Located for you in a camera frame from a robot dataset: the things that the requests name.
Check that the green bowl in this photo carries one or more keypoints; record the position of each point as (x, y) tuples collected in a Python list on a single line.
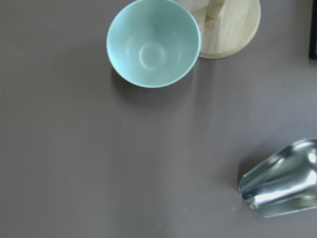
[(153, 43)]

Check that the wooden stand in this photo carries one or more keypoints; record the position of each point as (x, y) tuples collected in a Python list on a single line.
[(226, 26)]

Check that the metal scoop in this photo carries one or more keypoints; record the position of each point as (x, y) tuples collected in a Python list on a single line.
[(285, 182)]

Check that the black frame object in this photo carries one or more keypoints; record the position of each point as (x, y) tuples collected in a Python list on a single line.
[(313, 33)]

